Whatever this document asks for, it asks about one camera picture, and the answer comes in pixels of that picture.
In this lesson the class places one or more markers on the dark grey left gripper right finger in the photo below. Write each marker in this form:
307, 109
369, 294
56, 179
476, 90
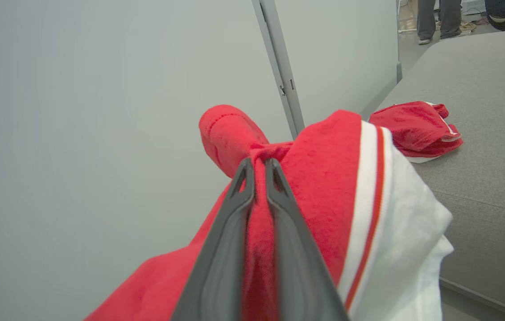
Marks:
299, 267

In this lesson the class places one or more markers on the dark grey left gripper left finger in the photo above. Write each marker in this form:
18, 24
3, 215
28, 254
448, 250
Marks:
221, 258

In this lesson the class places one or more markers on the red garment with white stripes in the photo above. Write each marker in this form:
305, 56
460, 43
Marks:
324, 178

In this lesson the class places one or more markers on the red garment with white trim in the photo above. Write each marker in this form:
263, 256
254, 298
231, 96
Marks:
413, 127

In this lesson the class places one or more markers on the grey fabric sofa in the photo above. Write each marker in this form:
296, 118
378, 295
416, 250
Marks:
493, 133

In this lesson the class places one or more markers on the tan sandalled foot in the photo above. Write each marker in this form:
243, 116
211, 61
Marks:
467, 26

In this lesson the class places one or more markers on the person in grey trousers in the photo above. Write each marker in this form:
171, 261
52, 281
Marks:
426, 20

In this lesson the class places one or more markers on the grey panel end post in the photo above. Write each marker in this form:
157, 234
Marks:
399, 71

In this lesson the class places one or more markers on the grey double partition post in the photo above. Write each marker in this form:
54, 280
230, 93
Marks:
279, 67

